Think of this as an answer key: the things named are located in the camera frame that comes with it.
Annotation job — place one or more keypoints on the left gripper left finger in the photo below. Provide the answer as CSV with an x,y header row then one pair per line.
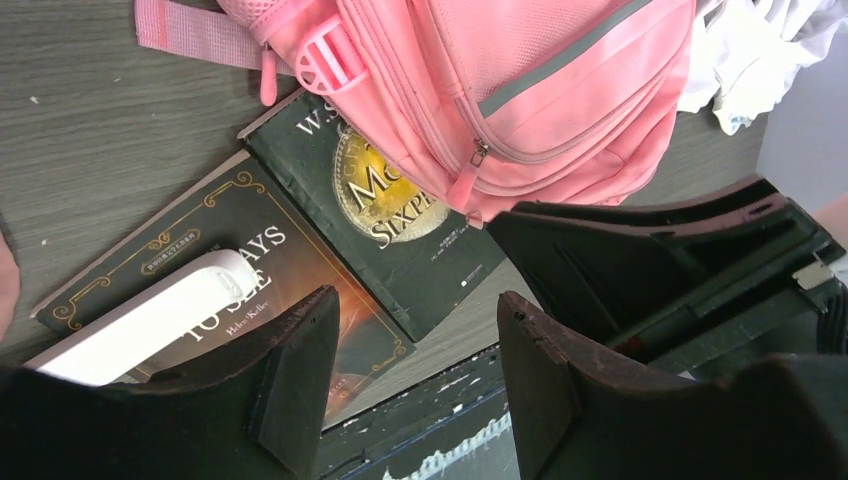
x,y
253,408

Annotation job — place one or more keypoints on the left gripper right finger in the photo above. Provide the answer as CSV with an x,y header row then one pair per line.
x,y
583,411

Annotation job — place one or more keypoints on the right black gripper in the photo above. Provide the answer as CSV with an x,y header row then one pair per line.
x,y
704,286

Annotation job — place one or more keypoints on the Three Days To See book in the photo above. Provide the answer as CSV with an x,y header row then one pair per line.
x,y
264,256

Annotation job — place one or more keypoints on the Moon and Sixpence book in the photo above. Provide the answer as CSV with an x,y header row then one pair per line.
x,y
414,254

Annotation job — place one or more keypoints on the pink student backpack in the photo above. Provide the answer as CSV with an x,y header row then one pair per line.
x,y
483,104

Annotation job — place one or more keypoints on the white clothes rack stand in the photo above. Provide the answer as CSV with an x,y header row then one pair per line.
x,y
111,345

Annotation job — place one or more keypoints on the white crumpled cloth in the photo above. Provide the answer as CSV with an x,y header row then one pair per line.
x,y
745,55

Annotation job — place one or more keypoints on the pink shorts on hanger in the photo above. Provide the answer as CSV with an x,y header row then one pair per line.
x,y
10,286

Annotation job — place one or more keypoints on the white slotted cable duct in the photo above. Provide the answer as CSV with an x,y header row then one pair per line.
x,y
488,455

